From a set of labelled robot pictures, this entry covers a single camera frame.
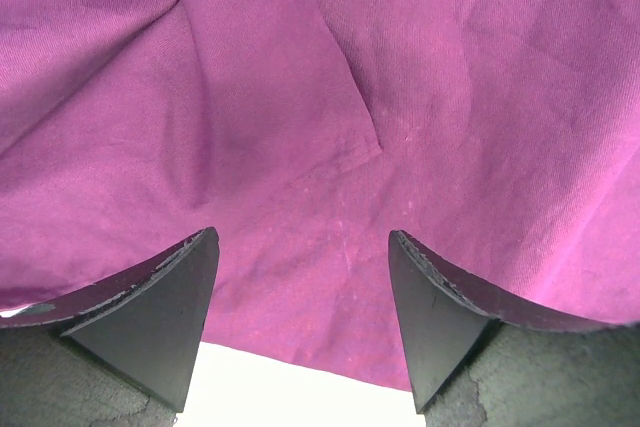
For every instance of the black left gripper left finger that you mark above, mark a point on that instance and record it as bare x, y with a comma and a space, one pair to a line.
118, 352

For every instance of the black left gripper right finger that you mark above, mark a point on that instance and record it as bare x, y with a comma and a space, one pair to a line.
478, 355

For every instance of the purple cloth wrap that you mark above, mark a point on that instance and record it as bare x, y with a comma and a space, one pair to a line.
502, 134

